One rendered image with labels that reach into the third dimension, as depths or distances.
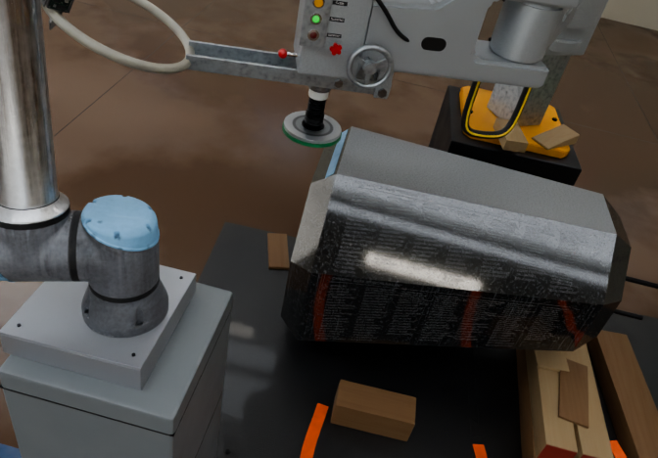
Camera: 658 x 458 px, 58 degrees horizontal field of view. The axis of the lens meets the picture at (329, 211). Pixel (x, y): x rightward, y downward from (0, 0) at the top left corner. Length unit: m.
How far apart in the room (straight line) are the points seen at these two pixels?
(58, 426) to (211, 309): 0.43
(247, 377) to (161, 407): 1.11
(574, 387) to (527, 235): 0.70
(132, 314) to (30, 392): 0.28
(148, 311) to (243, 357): 1.17
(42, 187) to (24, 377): 0.43
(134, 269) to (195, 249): 1.68
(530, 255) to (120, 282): 1.38
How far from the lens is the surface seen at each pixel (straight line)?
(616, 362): 2.98
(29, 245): 1.29
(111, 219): 1.27
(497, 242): 2.12
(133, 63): 1.85
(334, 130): 2.18
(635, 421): 2.81
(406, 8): 1.94
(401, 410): 2.34
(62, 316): 1.46
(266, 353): 2.53
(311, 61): 1.95
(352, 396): 2.32
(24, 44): 1.16
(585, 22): 2.74
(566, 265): 2.19
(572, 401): 2.52
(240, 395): 2.40
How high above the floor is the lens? 2.00
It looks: 37 degrees down
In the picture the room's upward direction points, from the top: 12 degrees clockwise
